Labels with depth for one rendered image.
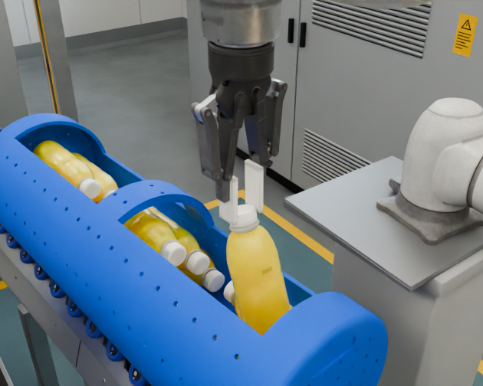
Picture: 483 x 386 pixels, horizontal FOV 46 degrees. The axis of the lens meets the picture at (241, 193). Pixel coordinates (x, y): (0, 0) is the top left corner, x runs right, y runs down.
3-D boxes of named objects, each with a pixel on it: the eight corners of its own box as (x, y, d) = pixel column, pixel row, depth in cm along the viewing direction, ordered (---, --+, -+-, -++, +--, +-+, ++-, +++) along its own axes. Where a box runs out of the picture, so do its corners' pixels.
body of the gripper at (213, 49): (247, 24, 68) (247, 96, 73) (190, 37, 63) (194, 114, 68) (291, 37, 63) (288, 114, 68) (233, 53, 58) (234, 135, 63)
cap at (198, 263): (183, 269, 100) (189, 274, 99) (192, 250, 99) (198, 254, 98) (198, 271, 103) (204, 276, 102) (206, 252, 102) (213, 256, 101)
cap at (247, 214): (224, 224, 77) (221, 211, 76) (248, 214, 78) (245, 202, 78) (238, 230, 73) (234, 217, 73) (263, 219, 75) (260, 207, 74)
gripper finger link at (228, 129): (250, 94, 65) (241, 95, 64) (235, 183, 69) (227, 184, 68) (228, 85, 67) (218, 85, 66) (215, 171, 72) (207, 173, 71)
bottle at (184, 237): (117, 231, 110) (174, 277, 99) (131, 198, 109) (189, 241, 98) (145, 235, 116) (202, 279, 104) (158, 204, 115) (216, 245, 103)
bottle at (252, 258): (239, 341, 82) (208, 224, 77) (279, 321, 85) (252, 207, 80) (264, 361, 76) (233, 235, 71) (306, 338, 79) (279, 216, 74)
